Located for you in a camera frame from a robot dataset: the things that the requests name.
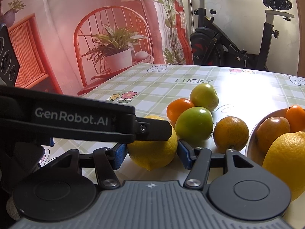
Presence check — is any green apple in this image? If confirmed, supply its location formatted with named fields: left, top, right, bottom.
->
left=175, top=106, right=214, bottom=144

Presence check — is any dark orange brownish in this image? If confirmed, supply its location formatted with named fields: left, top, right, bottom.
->
left=213, top=116, right=249, bottom=153

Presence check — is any dark orange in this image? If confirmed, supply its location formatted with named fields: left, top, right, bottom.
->
left=255, top=117, right=291, bottom=154

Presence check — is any large yellow lemon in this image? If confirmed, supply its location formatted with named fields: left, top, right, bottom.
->
left=263, top=131, right=304, bottom=201

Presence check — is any bright orange tangerine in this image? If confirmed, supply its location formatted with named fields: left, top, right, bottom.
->
left=285, top=105, right=305, bottom=133

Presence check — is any small orange tangerine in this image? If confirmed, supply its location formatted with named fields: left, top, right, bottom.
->
left=166, top=98, right=194, bottom=127

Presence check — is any yellow-green apple far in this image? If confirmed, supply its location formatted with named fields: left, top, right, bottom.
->
left=190, top=83, right=219, bottom=112

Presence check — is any red printed backdrop curtain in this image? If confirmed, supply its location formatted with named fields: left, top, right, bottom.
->
left=1, top=0, right=193, bottom=95

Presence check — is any beige round plate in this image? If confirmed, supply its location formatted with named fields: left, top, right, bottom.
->
left=246, top=108, right=304, bottom=226

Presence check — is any black exercise bike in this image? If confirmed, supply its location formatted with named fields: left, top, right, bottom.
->
left=188, top=0, right=299, bottom=74

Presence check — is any wooden panel door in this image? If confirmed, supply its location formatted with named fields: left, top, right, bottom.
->
left=296, top=0, right=304, bottom=77

